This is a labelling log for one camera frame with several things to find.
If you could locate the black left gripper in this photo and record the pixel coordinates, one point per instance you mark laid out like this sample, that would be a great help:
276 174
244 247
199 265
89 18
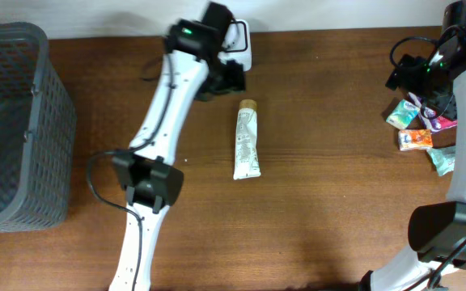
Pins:
218 90

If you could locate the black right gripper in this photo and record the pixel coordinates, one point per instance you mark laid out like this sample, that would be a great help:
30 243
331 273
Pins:
440 103

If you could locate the green small tissue pack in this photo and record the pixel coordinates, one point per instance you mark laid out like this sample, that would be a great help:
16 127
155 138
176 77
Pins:
403 115

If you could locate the pink purple tissue pack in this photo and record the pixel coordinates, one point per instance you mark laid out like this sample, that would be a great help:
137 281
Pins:
428 119

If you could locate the orange small tissue pack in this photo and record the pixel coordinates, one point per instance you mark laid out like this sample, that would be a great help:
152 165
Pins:
415 139

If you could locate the teal wet wipes pack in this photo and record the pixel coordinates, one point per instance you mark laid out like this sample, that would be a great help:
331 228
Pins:
443 159

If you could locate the white tube with brown cap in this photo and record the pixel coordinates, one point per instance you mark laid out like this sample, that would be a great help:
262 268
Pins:
246 157

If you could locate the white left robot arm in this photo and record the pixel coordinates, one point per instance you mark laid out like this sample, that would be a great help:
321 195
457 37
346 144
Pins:
202 58

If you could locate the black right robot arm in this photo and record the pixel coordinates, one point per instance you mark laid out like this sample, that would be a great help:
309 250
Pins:
436 233

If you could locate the dark grey plastic basket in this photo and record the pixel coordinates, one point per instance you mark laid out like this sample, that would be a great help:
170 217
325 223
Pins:
37 132

